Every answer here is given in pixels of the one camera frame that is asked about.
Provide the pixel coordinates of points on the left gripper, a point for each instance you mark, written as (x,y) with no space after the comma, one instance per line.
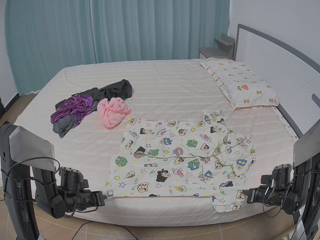
(93,198)

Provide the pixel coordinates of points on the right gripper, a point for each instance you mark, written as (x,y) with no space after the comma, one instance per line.
(258,196)

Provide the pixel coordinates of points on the white printed pyjama top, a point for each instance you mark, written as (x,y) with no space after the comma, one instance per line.
(175,159)

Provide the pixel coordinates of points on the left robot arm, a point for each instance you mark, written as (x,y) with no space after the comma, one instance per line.
(15,196)

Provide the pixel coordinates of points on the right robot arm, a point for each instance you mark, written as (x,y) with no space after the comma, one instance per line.
(307,146)

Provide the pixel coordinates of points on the bed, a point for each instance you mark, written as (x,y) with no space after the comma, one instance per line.
(162,84)

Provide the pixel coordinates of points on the dark grey garment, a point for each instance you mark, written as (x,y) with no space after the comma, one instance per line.
(63,127)

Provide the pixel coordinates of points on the pink garment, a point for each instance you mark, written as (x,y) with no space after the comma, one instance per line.
(112,114)

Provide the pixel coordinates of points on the purple garment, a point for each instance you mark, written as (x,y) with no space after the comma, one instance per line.
(72,106)

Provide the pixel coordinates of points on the black garment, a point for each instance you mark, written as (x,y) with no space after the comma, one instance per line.
(115,89)

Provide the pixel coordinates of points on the white printed pillow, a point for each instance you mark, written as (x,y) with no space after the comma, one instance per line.
(240,84)

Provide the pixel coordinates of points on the black padded chair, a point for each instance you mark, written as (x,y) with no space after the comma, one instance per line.
(2,106)

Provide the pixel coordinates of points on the grey bedside table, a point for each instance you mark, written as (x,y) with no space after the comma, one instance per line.
(215,52)

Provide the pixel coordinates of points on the blue-green curtain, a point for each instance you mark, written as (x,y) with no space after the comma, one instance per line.
(160,21)
(50,34)

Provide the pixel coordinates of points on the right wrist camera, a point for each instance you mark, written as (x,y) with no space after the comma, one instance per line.
(266,180)

